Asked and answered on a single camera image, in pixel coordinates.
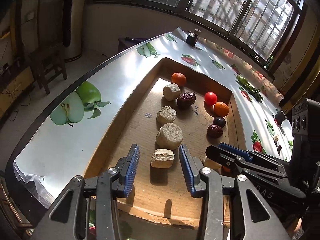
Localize small beige sugarcane piece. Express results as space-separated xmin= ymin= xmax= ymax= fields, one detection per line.
xmin=202 ymin=156 xmax=222 ymax=170

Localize small red jujube date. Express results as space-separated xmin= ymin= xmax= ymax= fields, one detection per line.
xmin=207 ymin=124 xmax=223 ymax=139

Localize dark cherry plum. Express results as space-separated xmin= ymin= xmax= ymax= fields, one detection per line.
xmin=213 ymin=116 xmax=226 ymax=128

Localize tiny beige sugarcane piece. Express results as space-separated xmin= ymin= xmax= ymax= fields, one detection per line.
xmin=150 ymin=149 xmax=175 ymax=168

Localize red cherry tomato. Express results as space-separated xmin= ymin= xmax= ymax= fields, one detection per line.
xmin=204 ymin=92 xmax=217 ymax=106

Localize large red jujube date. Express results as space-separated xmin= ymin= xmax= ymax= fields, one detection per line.
xmin=176 ymin=92 xmax=196 ymax=110

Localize hexagonal beige sugarcane piece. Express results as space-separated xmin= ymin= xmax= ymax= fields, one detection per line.
xmin=157 ymin=106 xmax=177 ymax=125

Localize square beige wafer block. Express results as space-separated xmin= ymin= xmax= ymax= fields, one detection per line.
xmin=163 ymin=83 xmax=181 ymax=101

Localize small round dark date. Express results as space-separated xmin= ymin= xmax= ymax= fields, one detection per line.
xmin=277 ymin=145 xmax=282 ymax=155

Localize black cup with utensil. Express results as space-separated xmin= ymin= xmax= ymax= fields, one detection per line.
xmin=274 ymin=110 xmax=286 ymax=126

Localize green leafy vegetables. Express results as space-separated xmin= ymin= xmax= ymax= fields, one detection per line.
xmin=236 ymin=75 xmax=263 ymax=102

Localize cardboard box tray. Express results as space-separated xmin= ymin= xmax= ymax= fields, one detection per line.
xmin=84 ymin=58 xmax=245 ymax=228

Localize fruit print tablecloth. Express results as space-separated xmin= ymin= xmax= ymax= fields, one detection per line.
xmin=14 ymin=29 xmax=291 ymax=239

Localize green bottle on sill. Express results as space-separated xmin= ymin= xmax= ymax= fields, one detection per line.
xmin=265 ymin=56 xmax=274 ymax=69

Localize dark glass jar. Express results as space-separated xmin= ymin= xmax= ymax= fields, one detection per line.
xmin=186 ymin=29 xmax=201 ymax=47

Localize window with metal bars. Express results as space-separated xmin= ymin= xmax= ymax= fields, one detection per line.
xmin=93 ymin=0 xmax=305 ymax=69

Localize wooden chair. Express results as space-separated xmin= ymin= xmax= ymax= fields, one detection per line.
xmin=9 ymin=0 xmax=67 ymax=94

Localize white standing air conditioner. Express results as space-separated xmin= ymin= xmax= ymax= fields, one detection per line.
xmin=62 ymin=0 xmax=85 ymax=62

